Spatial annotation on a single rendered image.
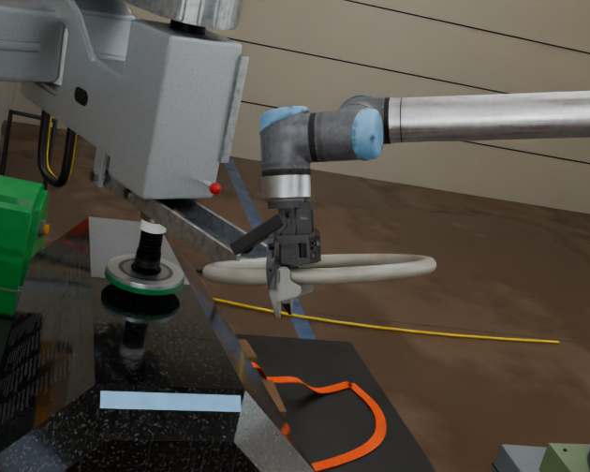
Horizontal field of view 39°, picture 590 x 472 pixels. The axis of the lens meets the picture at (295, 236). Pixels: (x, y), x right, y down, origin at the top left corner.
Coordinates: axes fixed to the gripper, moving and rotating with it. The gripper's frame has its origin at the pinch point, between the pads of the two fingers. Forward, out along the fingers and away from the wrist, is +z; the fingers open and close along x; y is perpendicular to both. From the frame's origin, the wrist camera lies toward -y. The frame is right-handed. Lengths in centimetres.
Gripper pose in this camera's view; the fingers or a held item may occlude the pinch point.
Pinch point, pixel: (280, 309)
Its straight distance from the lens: 154.8
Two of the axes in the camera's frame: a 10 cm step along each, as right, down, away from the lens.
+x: 3.4, -0.4, 9.4
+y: 9.4, -0.3, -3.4
